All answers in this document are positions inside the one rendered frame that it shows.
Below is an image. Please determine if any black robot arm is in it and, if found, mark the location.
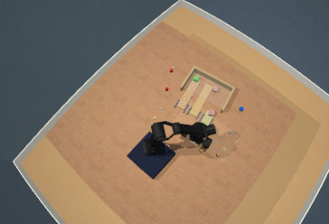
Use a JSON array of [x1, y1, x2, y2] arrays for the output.
[[142, 121, 216, 156]]

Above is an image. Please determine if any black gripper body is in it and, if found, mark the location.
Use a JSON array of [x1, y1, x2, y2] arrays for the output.
[[183, 134, 212, 149]]

